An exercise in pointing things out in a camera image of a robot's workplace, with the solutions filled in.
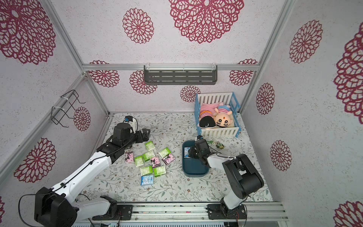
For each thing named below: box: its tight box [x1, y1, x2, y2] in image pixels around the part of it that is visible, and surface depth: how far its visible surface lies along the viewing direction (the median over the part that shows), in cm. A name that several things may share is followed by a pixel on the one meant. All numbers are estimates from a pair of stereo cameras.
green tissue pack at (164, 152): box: [158, 147, 172, 159], surface depth 96 cm
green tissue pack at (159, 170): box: [153, 165, 167, 178], surface depth 88 cm
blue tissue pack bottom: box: [140, 174, 154, 186], surface depth 85 cm
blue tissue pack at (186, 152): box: [183, 147, 191, 159], surface depth 96 cm
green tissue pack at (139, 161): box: [134, 155, 144, 167], surface depth 92 cm
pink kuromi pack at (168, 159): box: [161, 153, 176, 166], surface depth 93 cm
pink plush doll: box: [198, 102, 224, 129], surface depth 105 cm
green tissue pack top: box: [144, 140, 156, 152], surface depth 99 cm
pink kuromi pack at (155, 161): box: [150, 156, 161, 168], surface depth 92 cm
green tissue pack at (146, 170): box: [139, 165, 153, 177], surface depth 87 cm
